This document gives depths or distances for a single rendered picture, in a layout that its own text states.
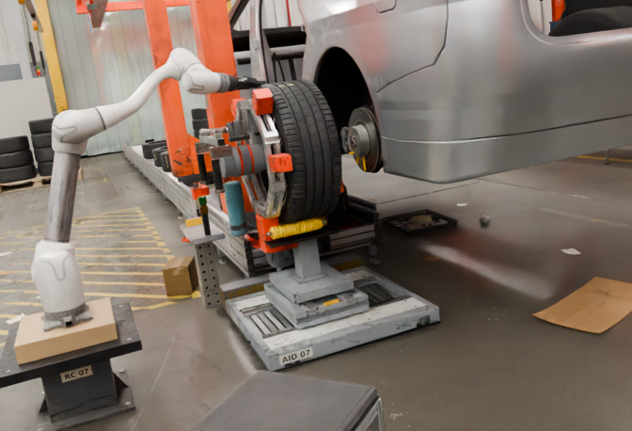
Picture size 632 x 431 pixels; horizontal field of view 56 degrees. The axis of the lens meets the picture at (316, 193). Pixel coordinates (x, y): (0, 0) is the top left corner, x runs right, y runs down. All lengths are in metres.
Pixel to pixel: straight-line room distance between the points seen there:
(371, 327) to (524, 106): 1.18
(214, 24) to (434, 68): 1.41
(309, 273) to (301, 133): 0.75
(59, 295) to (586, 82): 2.06
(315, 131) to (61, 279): 1.17
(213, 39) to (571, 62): 1.77
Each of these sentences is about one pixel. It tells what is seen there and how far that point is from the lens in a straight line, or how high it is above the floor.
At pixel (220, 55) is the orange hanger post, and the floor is 1.35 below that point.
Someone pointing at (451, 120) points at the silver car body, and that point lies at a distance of 2.14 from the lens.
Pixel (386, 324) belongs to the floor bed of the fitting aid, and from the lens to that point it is 2.76.
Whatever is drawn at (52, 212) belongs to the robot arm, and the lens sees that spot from 2.71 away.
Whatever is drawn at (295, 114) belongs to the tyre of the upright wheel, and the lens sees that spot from 2.58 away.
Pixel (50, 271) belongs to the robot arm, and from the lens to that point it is 2.52.
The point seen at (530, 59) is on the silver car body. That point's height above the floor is 1.15.
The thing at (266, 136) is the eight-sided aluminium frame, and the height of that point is 0.96.
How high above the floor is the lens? 1.18
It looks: 11 degrees down
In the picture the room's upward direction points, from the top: 7 degrees counter-clockwise
